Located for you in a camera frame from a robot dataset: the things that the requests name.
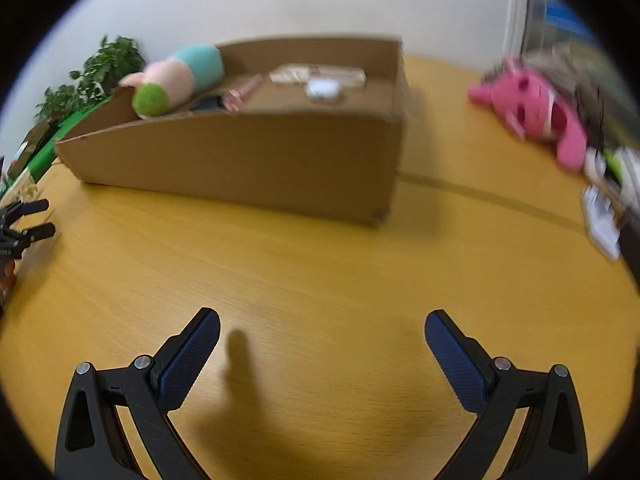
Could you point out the cream phone case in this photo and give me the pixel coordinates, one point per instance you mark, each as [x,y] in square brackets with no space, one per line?
[290,74]

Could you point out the brown cardboard box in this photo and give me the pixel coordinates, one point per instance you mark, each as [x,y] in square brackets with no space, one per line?
[250,160]

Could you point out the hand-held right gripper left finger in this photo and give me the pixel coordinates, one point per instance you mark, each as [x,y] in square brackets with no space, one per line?
[190,355]

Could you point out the green potted plant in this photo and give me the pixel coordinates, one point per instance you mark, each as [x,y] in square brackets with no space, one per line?
[107,67]

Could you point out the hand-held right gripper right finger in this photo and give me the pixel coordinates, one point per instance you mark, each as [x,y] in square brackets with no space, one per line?
[457,360]

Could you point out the green box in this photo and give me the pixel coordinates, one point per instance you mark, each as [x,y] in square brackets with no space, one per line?
[42,155]

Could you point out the pink lollipop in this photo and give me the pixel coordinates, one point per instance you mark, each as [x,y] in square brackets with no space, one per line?
[240,94]

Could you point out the glass partition with blue stripe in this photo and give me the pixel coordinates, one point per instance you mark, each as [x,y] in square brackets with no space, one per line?
[555,15]

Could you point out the beige bag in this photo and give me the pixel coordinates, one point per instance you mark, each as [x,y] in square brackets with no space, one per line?
[575,70]

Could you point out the white earbuds case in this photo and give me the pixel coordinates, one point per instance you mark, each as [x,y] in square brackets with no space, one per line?
[322,90]

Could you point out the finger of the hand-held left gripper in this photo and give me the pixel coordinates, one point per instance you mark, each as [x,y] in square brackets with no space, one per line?
[35,232]
[30,207]

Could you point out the teal and pink plush toy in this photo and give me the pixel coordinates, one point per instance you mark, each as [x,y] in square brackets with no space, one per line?
[190,67]

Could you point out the white panda plush toy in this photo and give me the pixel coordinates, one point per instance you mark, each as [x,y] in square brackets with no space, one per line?
[615,165]

